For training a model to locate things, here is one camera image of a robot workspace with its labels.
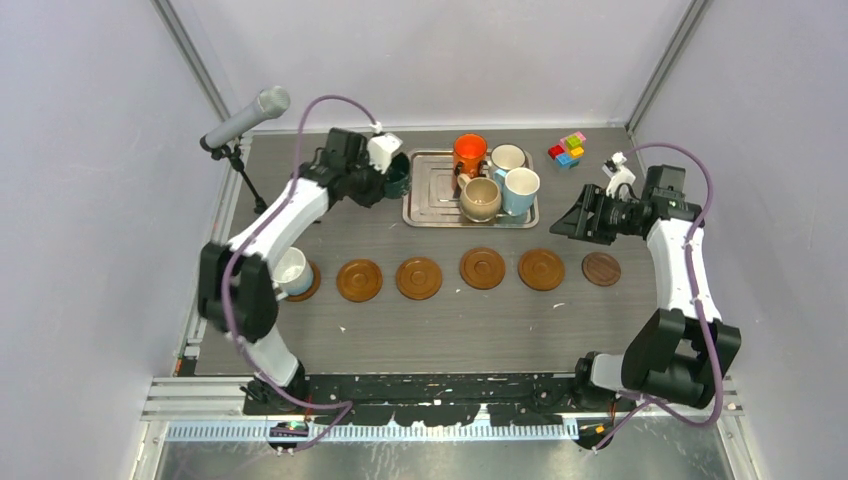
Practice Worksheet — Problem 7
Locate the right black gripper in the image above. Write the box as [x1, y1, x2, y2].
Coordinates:
[551, 183, 642, 246]

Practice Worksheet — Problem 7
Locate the dark wooden coaster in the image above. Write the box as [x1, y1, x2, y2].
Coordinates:
[581, 252, 622, 287]

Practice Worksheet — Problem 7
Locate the dark green mug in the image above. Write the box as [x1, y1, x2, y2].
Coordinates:
[383, 152, 411, 199]

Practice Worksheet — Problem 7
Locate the orange brown coaster front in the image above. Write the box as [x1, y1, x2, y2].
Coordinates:
[517, 248, 566, 291]

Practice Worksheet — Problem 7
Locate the orange brown coaster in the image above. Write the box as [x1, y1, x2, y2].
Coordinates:
[285, 260, 321, 302]
[517, 248, 566, 291]

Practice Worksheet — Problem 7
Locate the metal tray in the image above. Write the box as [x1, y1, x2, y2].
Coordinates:
[402, 148, 540, 229]

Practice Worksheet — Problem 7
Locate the white blue mug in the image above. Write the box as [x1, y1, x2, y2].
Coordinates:
[271, 247, 308, 300]

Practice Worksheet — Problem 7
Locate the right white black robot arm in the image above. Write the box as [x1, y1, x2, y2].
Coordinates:
[549, 165, 741, 411]

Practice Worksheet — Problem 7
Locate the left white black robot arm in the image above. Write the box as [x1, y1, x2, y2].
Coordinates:
[197, 128, 405, 414]

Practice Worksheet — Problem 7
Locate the colourful block puzzle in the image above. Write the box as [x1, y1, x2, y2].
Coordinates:
[547, 131, 586, 169]

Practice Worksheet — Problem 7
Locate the light blue mug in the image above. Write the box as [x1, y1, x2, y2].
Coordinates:
[491, 167, 540, 217]

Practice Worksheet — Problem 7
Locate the grey microphone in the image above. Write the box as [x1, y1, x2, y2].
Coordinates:
[199, 86, 291, 152]

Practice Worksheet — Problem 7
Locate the cream white mug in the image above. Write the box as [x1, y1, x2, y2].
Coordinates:
[488, 144, 527, 172]

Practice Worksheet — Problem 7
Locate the beige mug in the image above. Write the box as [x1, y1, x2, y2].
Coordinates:
[457, 174, 502, 223]

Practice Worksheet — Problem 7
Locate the orange mug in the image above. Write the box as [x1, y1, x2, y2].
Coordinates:
[451, 133, 488, 190]

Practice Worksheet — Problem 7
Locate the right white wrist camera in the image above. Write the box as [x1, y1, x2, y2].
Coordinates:
[602, 152, 636, 199]

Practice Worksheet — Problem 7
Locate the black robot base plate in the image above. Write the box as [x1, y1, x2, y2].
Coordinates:
[241, 373, 635, 427]

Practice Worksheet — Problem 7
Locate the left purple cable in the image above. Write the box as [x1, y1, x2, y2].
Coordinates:
[221, 95, 384, 453]

